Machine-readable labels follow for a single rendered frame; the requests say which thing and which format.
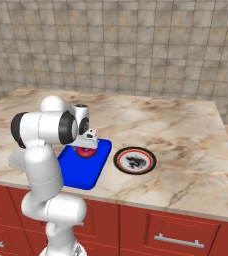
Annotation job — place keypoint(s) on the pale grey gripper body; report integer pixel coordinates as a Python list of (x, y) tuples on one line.
[(85, 143)]

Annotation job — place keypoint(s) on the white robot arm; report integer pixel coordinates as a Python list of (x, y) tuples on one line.
[(41, 166)]

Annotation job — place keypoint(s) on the red frosted donut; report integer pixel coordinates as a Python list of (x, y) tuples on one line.
[(85, 153)]

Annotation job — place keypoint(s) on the blue tray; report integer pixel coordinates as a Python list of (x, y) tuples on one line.
[(82, 170)]

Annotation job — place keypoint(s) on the black dragon print plate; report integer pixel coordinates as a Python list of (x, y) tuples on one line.
[(135, 161)]

